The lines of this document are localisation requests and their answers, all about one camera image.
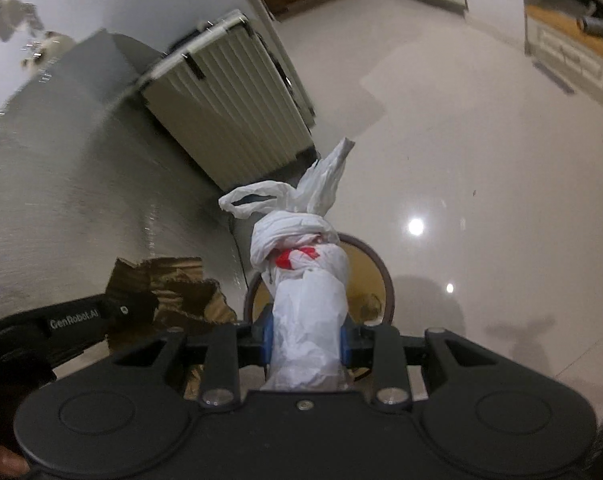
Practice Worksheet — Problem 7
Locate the white low drawer cabinet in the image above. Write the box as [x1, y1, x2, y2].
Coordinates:
[526, 4, 603, 105]

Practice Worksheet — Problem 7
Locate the yellow trash bin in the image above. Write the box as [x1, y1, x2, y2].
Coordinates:
[242, 232, 396, 380]

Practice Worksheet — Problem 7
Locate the white cat-shaped ceramic ornament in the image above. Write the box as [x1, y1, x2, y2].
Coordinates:
[20, 30, 77, 74]

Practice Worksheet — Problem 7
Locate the white ribbed suitcase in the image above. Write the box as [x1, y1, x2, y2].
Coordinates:
[138, 10, 315, 191]

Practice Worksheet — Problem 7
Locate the brown cardboard piece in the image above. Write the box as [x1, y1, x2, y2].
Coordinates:
[102, 257, 238, 396]

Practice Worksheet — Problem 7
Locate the white plastic bag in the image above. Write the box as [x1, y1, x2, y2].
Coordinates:
[219, 139, 355, 391]

